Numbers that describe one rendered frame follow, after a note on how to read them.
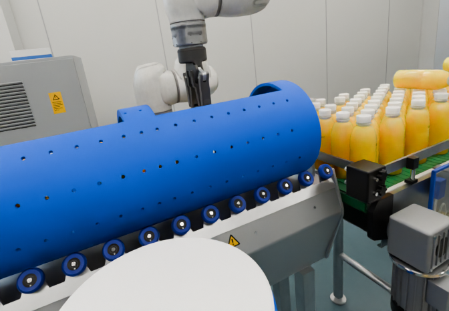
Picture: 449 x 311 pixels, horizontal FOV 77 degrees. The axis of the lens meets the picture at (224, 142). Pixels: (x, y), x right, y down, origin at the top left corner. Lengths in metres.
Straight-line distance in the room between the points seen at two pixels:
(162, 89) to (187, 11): 0.62
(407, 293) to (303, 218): 0.35
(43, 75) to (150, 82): 1.13
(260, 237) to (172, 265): 0.36
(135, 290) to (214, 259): 0.12
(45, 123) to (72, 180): 1.77
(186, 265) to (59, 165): 0.29
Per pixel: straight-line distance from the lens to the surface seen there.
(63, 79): 2.28
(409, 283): 0.99
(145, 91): 1.30
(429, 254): 0.90
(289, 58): 4.17
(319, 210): 0.88
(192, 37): 0.74
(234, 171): 0.65
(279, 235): 0.81
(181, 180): 0.60
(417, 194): 1.04
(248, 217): 0.75
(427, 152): 1.07
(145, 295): 0.43
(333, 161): 0.96
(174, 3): 0.75
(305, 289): 1.07
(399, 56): 5.54
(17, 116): 2.36
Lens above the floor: 1.32
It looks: 17 degrees down
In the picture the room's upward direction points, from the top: 7 degrees counter-clockwise
